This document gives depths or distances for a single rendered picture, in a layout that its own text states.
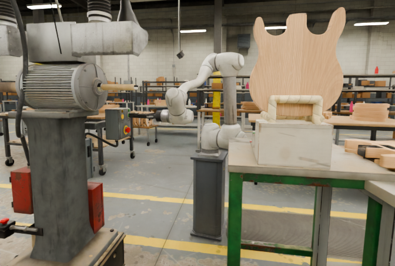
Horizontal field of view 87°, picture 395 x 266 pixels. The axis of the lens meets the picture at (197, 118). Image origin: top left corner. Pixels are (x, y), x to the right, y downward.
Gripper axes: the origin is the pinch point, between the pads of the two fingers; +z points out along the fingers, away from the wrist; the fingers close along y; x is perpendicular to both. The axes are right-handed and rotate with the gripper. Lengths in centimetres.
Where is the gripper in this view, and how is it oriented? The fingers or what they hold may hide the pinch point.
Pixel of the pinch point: (134, 115)
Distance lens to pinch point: 151.0
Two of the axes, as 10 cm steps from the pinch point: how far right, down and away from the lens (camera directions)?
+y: 1.5, -1.0, 9.8
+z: -9.9, -0.2, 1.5
